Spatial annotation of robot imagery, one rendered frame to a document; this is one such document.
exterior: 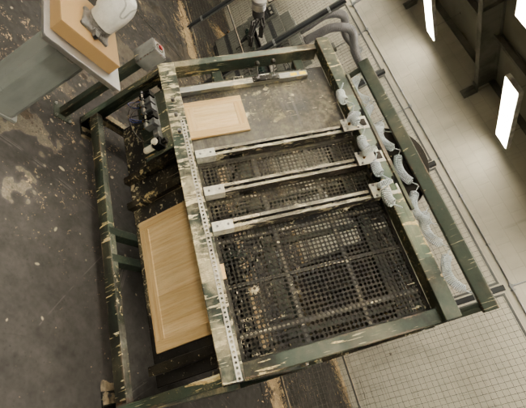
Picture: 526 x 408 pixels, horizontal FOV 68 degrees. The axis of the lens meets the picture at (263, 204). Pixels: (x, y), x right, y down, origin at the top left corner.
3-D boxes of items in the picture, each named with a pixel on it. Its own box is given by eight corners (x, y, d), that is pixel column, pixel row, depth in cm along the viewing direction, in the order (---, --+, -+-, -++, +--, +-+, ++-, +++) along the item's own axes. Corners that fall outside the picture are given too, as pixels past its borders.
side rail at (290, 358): (241, 364, 204) (242, 363, 194) (426, 312, 224) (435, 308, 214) (245, 380, 200) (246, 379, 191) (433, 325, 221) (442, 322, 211)
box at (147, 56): (132, 50, 267) (152, 36, 262) (144, 61, 277) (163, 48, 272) (133, 62, 262) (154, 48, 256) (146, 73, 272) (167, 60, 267)
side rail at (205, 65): (175, 73, 294) (173, 61, 284) (311, 54, 314) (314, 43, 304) (176, 78, 291) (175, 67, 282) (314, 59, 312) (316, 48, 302)
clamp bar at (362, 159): (203, 190, 243) (200, 169, 221) (375, 156, 264) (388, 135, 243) (205, 204, 238) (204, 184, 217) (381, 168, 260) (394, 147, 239)
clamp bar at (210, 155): (194, 154, 254) (191, 131, 233) (360, 125, 276) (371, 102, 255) (197, 167, 250) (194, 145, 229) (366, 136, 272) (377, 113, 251)
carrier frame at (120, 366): (78, 116, 307) (162, 64, 283) (183, 178, 426) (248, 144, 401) (103, 424, 214) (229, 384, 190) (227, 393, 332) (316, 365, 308)
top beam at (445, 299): (312, 48, 309) (315, 37, 300) (324, 46, 311) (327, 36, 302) (438, 325, 215) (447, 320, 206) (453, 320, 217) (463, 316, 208)
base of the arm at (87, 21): (78, 26, 203) (86, 19, 201) (82, 6, 216) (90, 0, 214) (106, 52, 216) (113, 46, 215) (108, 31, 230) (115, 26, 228)
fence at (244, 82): (180, 91, 278) (179, 87, 274) (304, 73, 295) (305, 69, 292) (180, 96, 276) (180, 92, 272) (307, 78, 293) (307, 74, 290)
